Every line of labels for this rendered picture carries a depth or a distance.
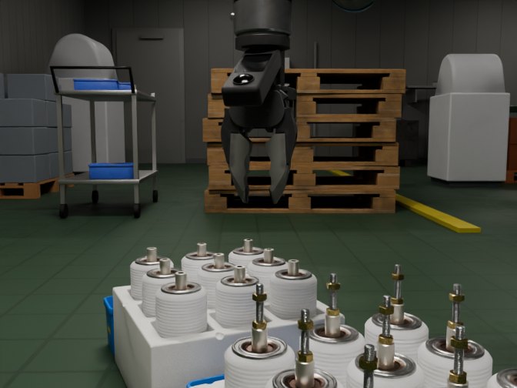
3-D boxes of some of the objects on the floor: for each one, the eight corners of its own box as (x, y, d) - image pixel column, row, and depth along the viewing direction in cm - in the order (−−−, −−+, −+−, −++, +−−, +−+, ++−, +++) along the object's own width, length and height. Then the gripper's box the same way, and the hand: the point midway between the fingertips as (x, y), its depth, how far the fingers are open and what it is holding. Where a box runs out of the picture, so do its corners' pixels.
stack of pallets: (374, 196, 453) (377, 80, 442) (403, 213, 363) (407, 68, 352) (214, 196, 453) (212, 80, 442) (202, 213, 363) (201, 68, 352)
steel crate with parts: (408, 163, 911) (409, 118, 903) (427, 167, 817) (429, 117, 808) (342, 163, 908) (343, 118, 899) (355, 167, 813) (355, 116, 805)
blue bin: (213, 325, 155) (213, 283, 154) (228, 339, 145) (227, 294, 144) (104, 342, 143) (102, 296, 141) (111, 358, 133) (109, 309, 132)
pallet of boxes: (4, 185, 541) (-2, 80, 529) (75, 185, 543) (71, 81, 531) (-50, 199, 439) (-59, 68, 427) (37, 199, 441) (31, 69, 430)
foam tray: (263, 336, 147) (263, 269, 145) (344, 401, 112) (345, 315, 110) (114, 360, 131) (111, 286, 129) (152, 446, 96) (150, 346, 94)
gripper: (311, 42, 75) (310, 199, 77) (234, 45, 78) (235, 196, 80) (298, 31, 67) (298, 207, 69) (212, 36, 70) (215, 204, 72)
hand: (258, 194), depth 72 cm, fingers open, 3 cm apart
